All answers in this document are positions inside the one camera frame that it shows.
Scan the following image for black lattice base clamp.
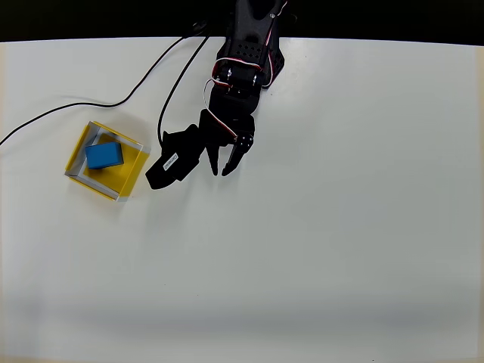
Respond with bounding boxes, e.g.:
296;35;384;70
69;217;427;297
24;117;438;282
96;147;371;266
263;11;299;90

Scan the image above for black camera cable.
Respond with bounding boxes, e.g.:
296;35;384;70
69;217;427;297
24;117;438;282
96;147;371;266
0;19;213;149

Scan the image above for yellow open box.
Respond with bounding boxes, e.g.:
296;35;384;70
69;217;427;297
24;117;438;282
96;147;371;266
64;120;151;202

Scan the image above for blue cube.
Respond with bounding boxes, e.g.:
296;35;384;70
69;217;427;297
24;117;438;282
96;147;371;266
84;141;126;170

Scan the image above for black camera on mount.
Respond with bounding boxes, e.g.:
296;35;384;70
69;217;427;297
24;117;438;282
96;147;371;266
144;123;207;191

